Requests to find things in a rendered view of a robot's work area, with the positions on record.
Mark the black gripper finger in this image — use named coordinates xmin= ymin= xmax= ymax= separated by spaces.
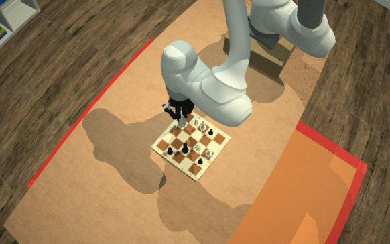
xmin=162 ymin=102 xmax=182 ymax=127
xmin=181 ymin=100 xmax=195 ymax=125

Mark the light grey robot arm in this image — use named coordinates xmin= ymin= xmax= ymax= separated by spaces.
xmin=161 ymin=0 xmax=336 ymax=127

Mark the chessboard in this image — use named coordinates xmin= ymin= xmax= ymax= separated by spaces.
xmin=151 ymin=111 xmax=231 ymax=181

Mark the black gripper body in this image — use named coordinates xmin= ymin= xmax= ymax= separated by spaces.
xmin=168 ymin=97 xmax=190 ymax=108

